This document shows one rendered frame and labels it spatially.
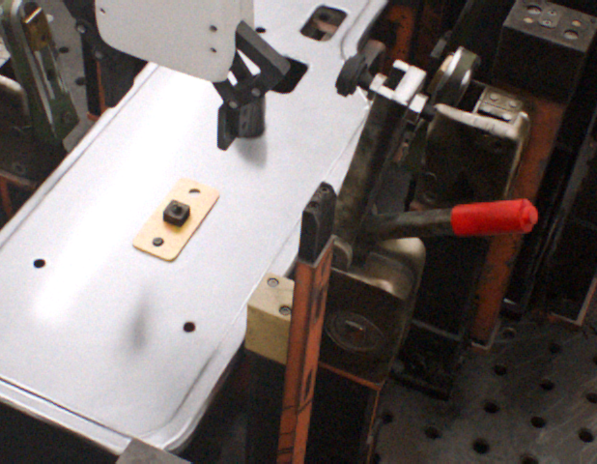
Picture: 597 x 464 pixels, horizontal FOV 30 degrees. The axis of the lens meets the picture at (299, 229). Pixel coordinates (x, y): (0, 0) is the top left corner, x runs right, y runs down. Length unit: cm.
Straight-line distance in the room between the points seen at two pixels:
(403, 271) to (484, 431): 38
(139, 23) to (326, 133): 28
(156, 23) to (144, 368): 25
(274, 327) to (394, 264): 11
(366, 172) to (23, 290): 28
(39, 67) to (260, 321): 31
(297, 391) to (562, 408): 48
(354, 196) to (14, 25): 32
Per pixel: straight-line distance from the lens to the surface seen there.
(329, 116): 100
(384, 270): 82
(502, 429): 118
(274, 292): 78
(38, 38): 94
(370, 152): 73
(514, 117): 93
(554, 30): 94
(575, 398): 122
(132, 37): 77
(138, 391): 81
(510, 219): 74
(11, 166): 104
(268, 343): 79
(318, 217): 65
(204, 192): 92
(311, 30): 111
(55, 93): 98
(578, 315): 126
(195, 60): 75
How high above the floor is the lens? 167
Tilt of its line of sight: 48 degrees down
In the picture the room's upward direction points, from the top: 6 degrees clockwise
